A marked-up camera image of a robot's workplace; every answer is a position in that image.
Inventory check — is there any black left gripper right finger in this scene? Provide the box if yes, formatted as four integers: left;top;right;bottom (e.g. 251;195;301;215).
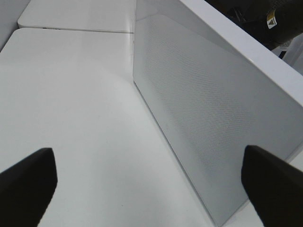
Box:
241;145;303;227

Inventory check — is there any white microwave door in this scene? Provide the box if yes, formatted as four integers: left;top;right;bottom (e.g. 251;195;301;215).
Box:
133;0;303;227

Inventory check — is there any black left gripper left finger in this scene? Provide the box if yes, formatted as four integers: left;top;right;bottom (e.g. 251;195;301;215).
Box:
0;148;58;227

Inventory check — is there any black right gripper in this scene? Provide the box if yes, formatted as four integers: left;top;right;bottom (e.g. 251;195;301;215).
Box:
207;0;303;50

